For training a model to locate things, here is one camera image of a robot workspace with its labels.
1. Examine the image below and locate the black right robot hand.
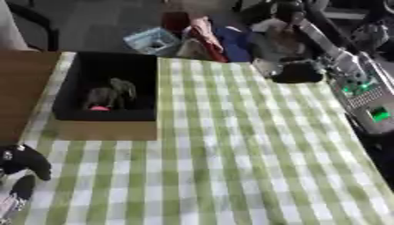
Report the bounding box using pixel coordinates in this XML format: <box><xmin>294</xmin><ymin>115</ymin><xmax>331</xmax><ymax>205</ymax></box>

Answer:
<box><xmin>269</xmin><ymin>55</ymin><xmax>326</xmax><ymax>84</ymax></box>

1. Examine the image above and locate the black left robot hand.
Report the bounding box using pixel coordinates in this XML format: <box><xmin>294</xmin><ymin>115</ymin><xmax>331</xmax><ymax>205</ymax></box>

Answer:
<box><xmin>0</xmin><ymin>143</ymin><xmax>55</xmax><ymax>201</ymax></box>

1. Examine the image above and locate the cardboard box with black inside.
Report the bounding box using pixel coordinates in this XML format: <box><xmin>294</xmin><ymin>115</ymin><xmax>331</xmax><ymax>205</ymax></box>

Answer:
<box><xmin>50</xmin><ymin>51</ymin><xmax>160</xmax><ymax>142</ymax></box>

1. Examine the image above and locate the white crumpled object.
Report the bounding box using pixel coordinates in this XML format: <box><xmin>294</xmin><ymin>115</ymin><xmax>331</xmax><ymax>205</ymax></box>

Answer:
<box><xmin>249</xmin><ymin>57</ymin><xmax>283</xmax><ymax>79</ymax></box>

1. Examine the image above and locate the pale bundle with dark top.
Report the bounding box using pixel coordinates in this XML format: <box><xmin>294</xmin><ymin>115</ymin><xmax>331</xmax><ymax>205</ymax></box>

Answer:
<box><xmin>247</xmin><ymin>0</ymin><xmax>316</xmax><ymax>61</ymax></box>

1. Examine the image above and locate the blue bag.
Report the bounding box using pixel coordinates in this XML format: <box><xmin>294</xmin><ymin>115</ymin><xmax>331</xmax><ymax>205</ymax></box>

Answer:
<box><xmin>214</xmin><ymin>25</ymin><xmax>256</xmax><ymax>63</ymax></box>

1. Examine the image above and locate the pale patterned bag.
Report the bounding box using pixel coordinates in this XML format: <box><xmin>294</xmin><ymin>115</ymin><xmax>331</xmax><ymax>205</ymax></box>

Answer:
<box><xmin>351</xmin><ymin>19</ymin><xmax>393</xmax><ymax>52</ymax></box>

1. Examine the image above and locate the small pink toy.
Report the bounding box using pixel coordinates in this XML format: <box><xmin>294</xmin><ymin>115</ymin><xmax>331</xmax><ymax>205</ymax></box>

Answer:
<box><xmin>87</xmin><ymin>105</ymin><xmax>113</xmax><ymax>112</ymax></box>

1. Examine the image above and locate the red and pink cloth bundle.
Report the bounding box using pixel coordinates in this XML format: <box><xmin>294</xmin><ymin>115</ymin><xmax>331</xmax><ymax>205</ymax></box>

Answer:
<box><xmin>161</xmin><ymin>11</ymin><xmax>230</xmax><ymax>63</ymax></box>

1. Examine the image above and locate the grey elephant toy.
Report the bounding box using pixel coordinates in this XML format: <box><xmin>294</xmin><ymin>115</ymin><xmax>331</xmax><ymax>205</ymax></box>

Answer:
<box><xmin>83</xmin><ymin>77</ymin><xmax>139</xmax><ymax>111</ymax></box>

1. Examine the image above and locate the dark chair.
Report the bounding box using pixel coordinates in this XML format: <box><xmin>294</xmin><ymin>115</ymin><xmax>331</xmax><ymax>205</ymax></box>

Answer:
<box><xmin>4</xmin><ymin>0</ymin><xmax>62</xmax><ymax>53</ymax></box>

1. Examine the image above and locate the pale blue basket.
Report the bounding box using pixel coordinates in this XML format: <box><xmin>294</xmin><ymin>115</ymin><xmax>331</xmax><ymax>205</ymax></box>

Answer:
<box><xmin>121</xmin><ymin>26</ymin><xmax>184</xmax><ymax>57</ymax></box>

